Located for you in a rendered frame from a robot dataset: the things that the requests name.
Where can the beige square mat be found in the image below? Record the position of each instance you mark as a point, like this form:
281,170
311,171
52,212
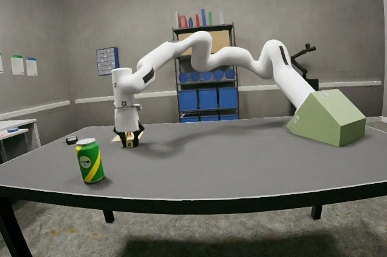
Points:
116,139

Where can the green drink can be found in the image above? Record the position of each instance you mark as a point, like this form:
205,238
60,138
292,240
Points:
90,163

